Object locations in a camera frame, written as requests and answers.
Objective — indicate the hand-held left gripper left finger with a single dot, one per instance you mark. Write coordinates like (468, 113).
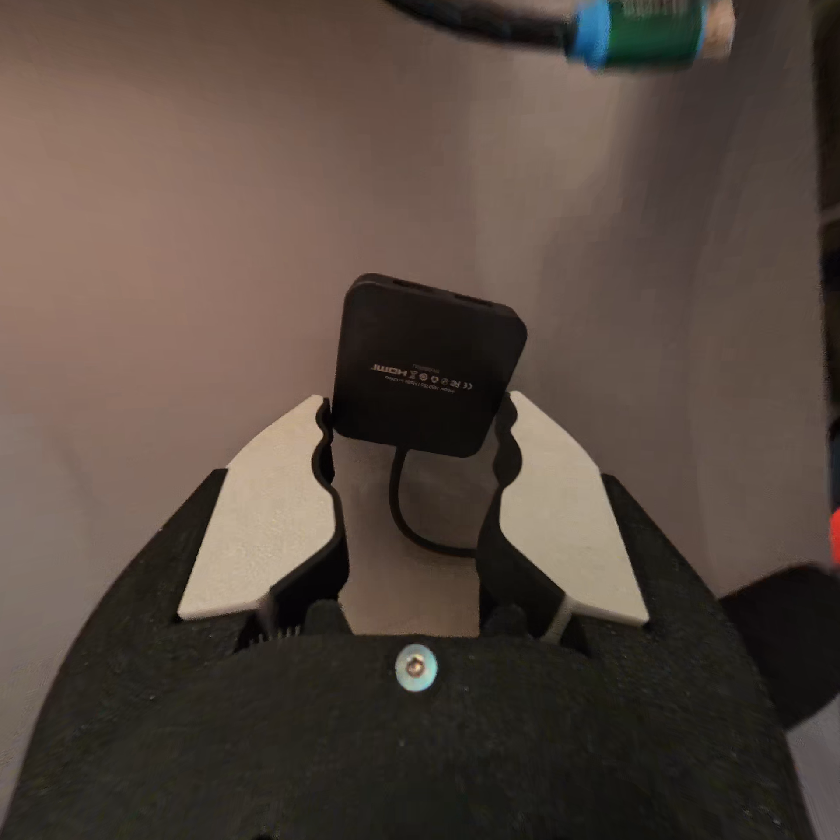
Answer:
(262, 525)

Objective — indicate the black hdmi switch box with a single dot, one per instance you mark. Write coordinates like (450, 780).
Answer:
(426, 367)

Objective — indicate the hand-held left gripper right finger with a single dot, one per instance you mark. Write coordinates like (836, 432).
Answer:
(564, 525)

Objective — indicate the red object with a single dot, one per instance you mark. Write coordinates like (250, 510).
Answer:
(835, 544)

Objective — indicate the black rounded object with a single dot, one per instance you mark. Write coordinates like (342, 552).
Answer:
(787, 643)

